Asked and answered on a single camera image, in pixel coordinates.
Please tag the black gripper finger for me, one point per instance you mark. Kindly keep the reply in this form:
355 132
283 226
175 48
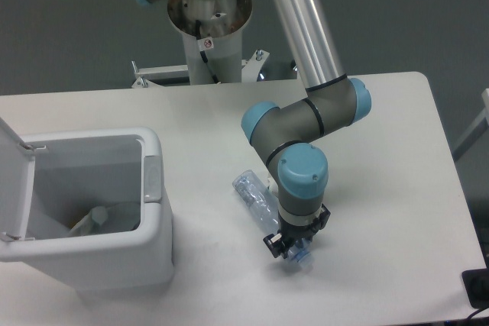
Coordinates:
278 245
318 223

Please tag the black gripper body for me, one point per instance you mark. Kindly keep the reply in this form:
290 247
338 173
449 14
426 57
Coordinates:
292 233

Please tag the clear plastic bottle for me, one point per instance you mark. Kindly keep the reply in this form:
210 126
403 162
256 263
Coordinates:
263 206

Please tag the white paper wrapper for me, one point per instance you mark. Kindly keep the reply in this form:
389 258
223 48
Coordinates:
272 185

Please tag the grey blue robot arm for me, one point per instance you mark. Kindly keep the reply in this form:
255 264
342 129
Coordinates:
282 137

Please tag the white trash can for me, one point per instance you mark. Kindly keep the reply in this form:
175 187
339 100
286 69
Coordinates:
84 169

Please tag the white trash inside can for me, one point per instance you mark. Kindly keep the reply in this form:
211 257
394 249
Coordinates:
106 220

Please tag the white trash can lid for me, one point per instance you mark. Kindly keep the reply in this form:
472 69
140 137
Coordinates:
17 184

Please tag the black device at table edge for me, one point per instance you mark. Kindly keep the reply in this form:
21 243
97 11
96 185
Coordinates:
476 287

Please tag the white furniture part at right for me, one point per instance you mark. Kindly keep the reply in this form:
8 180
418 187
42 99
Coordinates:
473 132

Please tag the white metal base frame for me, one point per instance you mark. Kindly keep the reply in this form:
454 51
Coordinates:
259 68

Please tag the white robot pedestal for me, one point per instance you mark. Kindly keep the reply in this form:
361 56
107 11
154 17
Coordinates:
212 37

